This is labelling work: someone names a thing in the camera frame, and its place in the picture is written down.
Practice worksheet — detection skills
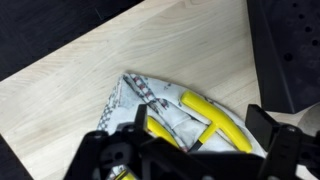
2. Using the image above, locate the black wedge tool holder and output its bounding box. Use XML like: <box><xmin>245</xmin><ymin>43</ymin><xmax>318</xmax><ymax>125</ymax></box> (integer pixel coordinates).
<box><xmin>246</xmin><ymin>0</ymin><xmax>320</xmax><ymax>114</ymax></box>

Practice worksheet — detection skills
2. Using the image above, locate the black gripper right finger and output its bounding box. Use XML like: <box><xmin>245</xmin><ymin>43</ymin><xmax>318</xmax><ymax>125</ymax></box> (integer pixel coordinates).
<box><xmin>245</xmin><ymin>103</ymin><xmax>320</xmax><ymax>180</ymax></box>

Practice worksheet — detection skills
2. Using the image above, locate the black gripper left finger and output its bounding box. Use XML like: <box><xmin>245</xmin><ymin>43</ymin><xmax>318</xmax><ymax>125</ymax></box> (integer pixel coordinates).
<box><xmin>63</xmin><ymin>103</ymin><xmax>214</xmax><ymax>180</ymax></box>

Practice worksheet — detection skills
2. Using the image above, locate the white printed cloth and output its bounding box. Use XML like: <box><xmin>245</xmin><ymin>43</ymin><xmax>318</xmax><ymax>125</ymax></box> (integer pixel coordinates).
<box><xmin>96</xmin><ymin>72</ymin><xmax>268</xmax><ymax>180</ymax></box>

